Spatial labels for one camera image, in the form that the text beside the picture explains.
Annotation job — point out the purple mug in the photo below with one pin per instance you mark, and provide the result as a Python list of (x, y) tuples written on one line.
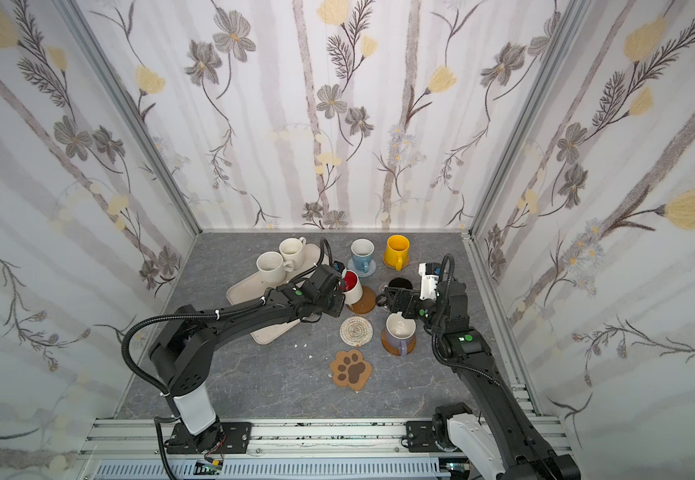
[(400, 326)]

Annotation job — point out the left corner aluminium post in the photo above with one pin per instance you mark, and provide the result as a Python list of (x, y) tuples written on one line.
[(81, 31)]

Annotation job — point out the plain round wooden coaster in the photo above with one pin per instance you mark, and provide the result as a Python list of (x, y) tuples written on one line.
[(397, 346)]

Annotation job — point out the white cable duct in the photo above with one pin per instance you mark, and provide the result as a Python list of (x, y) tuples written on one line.
[(315, 468)]

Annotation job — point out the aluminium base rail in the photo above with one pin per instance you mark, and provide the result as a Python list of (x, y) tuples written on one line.
[(267, 438)]

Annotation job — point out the light blue mug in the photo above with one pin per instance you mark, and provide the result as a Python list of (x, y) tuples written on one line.
[(362, 250)]

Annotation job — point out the brown paw print coaster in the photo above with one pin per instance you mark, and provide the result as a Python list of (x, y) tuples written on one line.
[(350, 370)]

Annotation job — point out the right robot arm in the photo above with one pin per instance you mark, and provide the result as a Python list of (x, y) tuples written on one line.
[(514, 449)]

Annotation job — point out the beige serving tray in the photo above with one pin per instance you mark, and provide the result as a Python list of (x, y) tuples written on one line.
[(254, 287)]

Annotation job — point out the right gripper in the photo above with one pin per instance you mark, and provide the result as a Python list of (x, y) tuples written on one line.
[(396, 300)]

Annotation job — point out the glossy brown round coaster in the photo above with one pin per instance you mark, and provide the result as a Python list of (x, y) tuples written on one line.
[(366, 303)]

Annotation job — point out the corner aluminium post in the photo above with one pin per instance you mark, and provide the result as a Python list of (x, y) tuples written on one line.
[(559, 47), (81, 31)]

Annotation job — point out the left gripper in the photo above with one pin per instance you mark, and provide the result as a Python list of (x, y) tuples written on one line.
[(336, 291)]

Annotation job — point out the right corner aluminium post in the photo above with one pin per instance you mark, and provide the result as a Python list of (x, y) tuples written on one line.
[(559, 47)]

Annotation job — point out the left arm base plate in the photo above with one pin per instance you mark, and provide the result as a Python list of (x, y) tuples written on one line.
[(219, 438)]

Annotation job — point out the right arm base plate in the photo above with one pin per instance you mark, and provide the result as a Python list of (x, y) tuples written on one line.
[(421, 437)]

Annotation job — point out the red interior mug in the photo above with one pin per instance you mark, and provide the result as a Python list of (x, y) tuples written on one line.
[(352, 288)]

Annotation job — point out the yellow mug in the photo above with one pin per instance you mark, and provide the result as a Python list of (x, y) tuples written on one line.
[(396, 254)]

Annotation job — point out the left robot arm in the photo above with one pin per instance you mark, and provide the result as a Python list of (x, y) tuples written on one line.
[(184, 351)]

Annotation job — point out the white patterned round coaster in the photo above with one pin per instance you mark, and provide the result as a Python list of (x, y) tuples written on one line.
[(356, 331)]

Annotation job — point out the blue woven round coaster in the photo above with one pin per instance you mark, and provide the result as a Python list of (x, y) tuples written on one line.
[(357, 267)]

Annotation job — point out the black mug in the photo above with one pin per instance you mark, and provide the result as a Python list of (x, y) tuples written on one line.
[(397, 285)]

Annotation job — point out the white mug with handle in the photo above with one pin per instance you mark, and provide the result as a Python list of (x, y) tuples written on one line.
[(293, 252)]

